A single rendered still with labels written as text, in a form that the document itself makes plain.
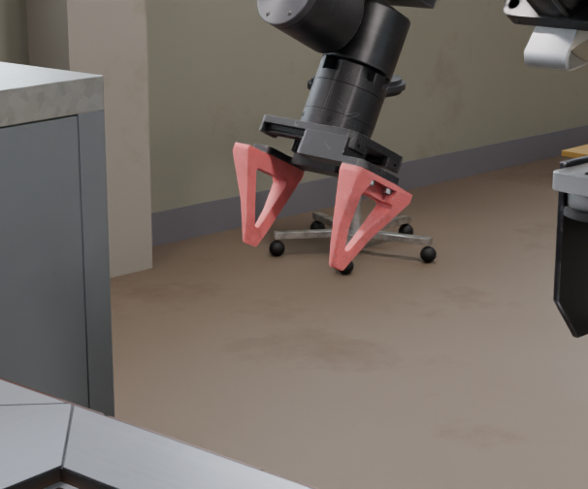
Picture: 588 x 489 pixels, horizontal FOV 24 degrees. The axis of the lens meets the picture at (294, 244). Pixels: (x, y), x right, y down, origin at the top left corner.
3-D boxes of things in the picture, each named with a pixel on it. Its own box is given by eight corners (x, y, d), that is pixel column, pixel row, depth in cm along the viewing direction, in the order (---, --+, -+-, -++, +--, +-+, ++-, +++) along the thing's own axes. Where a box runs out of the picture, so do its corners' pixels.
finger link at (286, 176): (262, 244, 107) (303, 128, 107) (202, 227, 112) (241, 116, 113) (319, 268, 112) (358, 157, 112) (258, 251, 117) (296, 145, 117)
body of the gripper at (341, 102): (346, 153, 104) (378, 59, 105) (253, 135, 111) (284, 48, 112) (399, 180, 109) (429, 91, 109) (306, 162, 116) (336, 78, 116)
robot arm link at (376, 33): (429, 16, 111) (375, 12, 115) (375, -20, 106) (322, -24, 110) (400, 98, 110) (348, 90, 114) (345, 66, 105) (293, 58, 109)
